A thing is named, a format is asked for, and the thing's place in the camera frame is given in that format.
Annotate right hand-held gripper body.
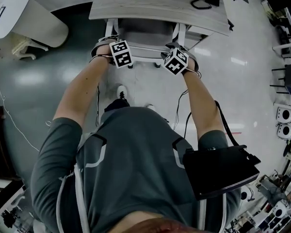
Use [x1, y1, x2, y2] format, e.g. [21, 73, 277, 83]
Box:
[161, 47, 199, 76]

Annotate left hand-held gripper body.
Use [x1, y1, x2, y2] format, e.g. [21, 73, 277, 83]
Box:
[91, 39, 133, 69]

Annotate white mesh office chair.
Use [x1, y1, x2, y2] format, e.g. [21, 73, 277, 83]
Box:
[105, 18, 192, 69]

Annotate person's right forearm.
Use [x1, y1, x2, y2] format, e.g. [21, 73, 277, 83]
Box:
[183, 69, 225, 140]

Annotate person's left forearm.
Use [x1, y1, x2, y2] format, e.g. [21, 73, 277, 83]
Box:
[52, 55, 110, 132]

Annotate person's left white shoe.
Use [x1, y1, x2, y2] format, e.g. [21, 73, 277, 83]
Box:
[116, 84, 129, 100]

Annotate person's dark trousers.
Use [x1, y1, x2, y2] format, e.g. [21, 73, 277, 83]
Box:
[103, 98, 131, 113]

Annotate white curved counter table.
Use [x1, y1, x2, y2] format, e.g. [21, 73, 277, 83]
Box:
[0, 0, 70, 49]

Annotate white carved-leg side table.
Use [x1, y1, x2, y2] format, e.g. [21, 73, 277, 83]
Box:
[11, 32, 49, 60]

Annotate person's torso in grey shirt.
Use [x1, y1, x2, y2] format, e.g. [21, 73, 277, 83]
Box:
[30, 105, 242, 233]

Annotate black flat equipment pack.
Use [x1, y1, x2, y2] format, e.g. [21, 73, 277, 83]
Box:
[183, 144, 261, 201]

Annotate white round-lens device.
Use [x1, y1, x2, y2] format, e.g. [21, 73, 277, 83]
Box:
[276, 107, 291, 124]
[277, 123, 291, 140]

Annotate right hand-held gripper black cable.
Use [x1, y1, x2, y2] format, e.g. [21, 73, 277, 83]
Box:
[173, 88, 194, 137]

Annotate hand-held gripper black cable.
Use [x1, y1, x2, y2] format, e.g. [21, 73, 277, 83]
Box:
[95, 84, 102, 127]
[173, 88, 194, 137]

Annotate left hand-held gripper black cable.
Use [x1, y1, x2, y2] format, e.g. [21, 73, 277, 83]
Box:
[95, 84, 102, 127]

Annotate black pack shoulder strap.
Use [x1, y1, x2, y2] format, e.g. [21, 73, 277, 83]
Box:
[214, 100, 241, 148]

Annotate white power cable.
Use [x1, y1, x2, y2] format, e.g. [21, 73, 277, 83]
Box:
[0, 64, 41, 153]

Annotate white chest harness straps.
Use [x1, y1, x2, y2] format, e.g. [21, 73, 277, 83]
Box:
[55, 164, 227, 233]

